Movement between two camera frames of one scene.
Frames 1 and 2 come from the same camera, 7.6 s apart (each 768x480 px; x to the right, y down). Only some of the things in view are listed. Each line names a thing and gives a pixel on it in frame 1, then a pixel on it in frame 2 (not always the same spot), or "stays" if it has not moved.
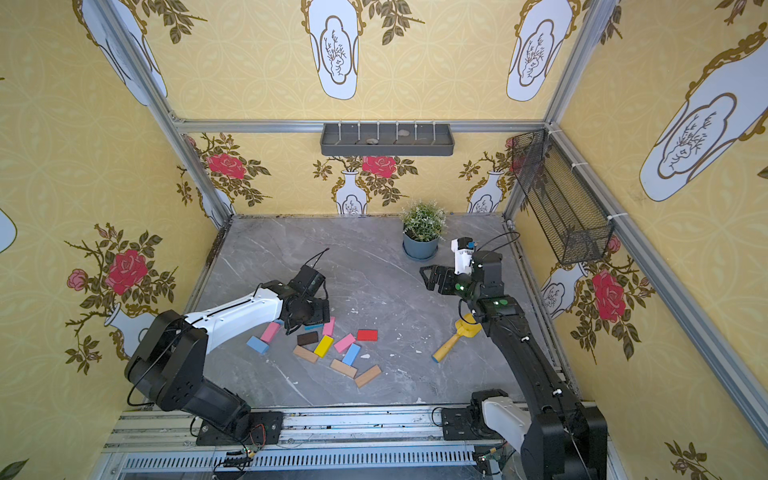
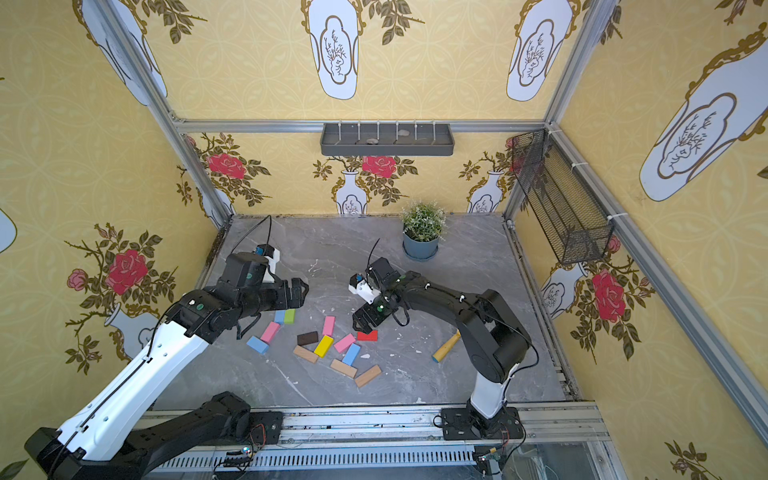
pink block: x=329 y=327 stays
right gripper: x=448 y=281 -> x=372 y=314
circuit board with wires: x=241 y=458 stays
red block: x=370 y=335 stays
